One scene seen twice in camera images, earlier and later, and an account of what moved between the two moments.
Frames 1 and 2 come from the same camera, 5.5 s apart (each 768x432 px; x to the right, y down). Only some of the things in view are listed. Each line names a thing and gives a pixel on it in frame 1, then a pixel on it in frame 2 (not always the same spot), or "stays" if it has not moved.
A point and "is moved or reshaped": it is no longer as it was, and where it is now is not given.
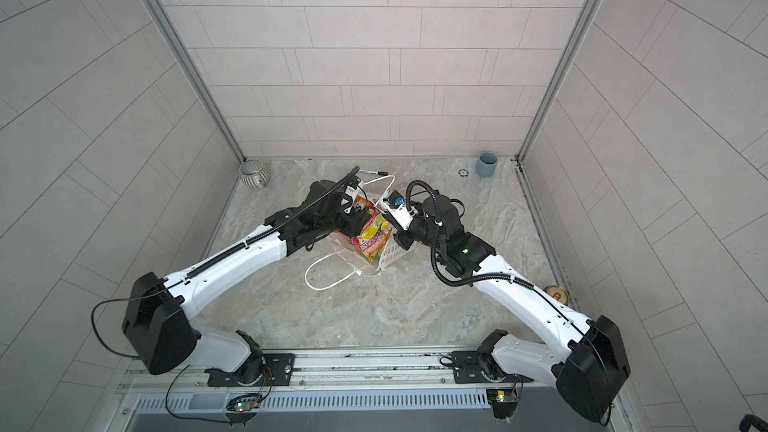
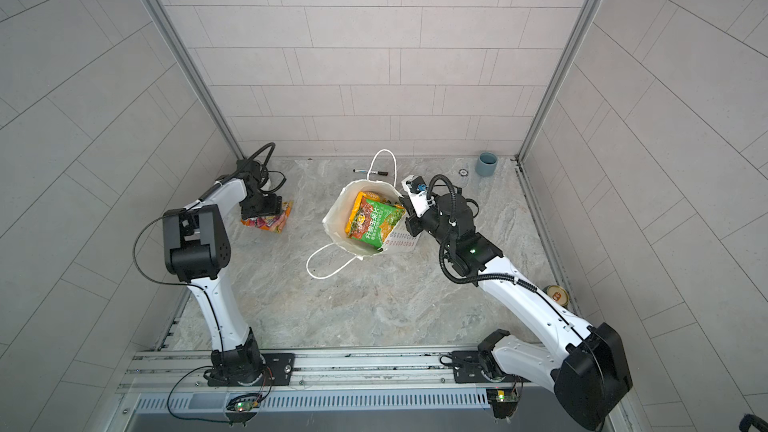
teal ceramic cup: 486,163 stays
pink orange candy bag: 376,231 is moved or reshaped
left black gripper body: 339,221 -> 262,204
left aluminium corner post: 175,37 stays
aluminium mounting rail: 368,370 stays
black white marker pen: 383,173 stays
